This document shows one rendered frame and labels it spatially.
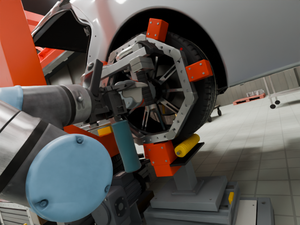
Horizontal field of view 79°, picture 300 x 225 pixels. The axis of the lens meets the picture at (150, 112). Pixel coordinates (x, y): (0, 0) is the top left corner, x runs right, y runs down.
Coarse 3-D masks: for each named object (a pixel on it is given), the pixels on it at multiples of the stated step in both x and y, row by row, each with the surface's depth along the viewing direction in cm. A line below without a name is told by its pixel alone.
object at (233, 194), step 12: (228, 192) 106; (240, 192) 112; (228, 204) 96; (144, 216) 110; (156, 216) 105; (168, 216) 100; (180, 216) 96; (192, 216) 92; (204, 216) 93; (216, 216) 90; (228, 216) 84
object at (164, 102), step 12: (156, 60) 98; (120, 72) 111; (156, 72) 101; (168, 72) 96; (156, 84) 105; (156, 96) 106; (156, 108) 103; (132, 120) 115; (144, 120) 109; (144, 132) 108; (156, 132) 105
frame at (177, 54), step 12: (144, 36) 87; (120, 48) 97; (168, 48) 82; (108, 60) 102; (180, 60) 80; (180, 72) 82; (108, 84) 107; (192, 84) 83; (192, 96) 80; (180, 108) 84; (192, 108) 87; (120, 120) 110; (180, 120) 85; (132, 132) 103; (168, 132) 89
